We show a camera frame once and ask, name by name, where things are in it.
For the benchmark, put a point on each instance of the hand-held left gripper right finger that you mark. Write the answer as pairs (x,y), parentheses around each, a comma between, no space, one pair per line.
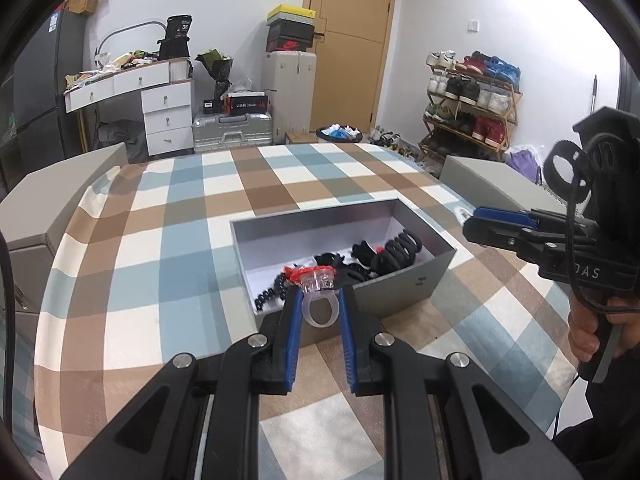
(350,345)

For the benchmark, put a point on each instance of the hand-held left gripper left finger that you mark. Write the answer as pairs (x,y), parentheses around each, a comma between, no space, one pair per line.
(292,345)

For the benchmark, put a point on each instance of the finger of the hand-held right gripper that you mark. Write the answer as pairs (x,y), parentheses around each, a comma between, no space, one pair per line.
(485,237)
(500,215)

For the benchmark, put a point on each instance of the long black banana hair clip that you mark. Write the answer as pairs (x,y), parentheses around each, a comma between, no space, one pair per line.
(356,274)

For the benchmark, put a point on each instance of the grey cardboard box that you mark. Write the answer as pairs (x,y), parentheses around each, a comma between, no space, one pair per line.
(400,290)

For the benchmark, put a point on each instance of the small black hair clip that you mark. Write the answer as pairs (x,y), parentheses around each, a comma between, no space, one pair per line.
(330,259)

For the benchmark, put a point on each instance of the black looped hair claw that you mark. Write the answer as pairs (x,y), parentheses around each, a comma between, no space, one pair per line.
(362,255)

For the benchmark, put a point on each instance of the person's right hand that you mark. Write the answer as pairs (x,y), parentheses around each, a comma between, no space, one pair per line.
(582,332)

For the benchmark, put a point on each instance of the grey bench seat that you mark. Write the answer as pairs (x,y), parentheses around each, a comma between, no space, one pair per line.
(495,177)
(45,195)

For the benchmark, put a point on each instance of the purple bag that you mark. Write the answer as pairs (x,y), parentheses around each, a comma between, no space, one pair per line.
(522,162)

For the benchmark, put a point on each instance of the wooden shoe rack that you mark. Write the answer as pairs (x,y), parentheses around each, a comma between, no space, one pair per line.
(505,125)

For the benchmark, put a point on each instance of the assorted sneakers collection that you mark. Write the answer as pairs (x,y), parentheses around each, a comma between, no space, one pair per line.
(475,90)

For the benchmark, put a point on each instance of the pile of small floor items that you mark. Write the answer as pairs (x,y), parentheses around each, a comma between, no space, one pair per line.
(395,142)

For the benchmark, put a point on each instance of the checked tablecloth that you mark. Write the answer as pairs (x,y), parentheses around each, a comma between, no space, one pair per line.
(175,260)

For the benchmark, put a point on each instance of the black upright pole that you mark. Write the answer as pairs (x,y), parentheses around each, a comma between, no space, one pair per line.
(592,95)

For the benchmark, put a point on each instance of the person's dark clothing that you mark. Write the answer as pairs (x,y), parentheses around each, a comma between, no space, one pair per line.
(605,435)

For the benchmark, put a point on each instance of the bin with white blue rubbish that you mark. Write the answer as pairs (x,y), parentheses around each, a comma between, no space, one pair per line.
(340,133)

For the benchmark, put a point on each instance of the small brown cardboard box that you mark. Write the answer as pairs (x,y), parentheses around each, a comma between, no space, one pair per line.
(301,138)

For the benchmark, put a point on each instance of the silver suitcase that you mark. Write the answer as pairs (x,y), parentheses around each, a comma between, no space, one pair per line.
(232,132)

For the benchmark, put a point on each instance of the wooden door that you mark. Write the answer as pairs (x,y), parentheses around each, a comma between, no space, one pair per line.
(350,45)

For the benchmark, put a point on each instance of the cream suitcase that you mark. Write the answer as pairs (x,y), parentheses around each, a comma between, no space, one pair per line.
(290,95)

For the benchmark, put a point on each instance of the black and red box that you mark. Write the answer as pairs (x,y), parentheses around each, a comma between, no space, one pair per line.
(247,104)

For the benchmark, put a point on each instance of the small black box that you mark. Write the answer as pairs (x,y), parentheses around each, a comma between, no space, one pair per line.
(212,106)

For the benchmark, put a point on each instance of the dark cloth heap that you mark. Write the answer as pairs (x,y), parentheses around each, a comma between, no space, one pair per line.
(120,140)

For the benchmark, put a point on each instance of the red and black shoebox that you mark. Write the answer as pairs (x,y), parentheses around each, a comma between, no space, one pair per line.
(287,46)

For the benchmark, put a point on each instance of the white curved desk with drawers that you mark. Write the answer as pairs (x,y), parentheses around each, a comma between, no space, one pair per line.
(150,110)

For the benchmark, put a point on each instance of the black wrapped flower bouquet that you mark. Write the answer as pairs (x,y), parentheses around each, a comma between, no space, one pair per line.
(216,67)

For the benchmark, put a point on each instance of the yellow shoebox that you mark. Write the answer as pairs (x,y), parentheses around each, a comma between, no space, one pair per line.
(291,14)

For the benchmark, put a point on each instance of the white box appliance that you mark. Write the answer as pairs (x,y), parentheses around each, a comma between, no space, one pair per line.
(180,70)

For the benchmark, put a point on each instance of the black paper bag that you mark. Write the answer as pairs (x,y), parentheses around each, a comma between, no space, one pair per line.
(175,37)

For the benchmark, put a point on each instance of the pile of desk clutter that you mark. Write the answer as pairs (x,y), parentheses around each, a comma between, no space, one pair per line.
(110,67)

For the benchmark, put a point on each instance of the dark grey refrigerator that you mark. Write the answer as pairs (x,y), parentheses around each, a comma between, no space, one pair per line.
(40,90)

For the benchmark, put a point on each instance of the silver arched frame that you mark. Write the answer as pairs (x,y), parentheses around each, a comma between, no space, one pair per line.
(130,30)

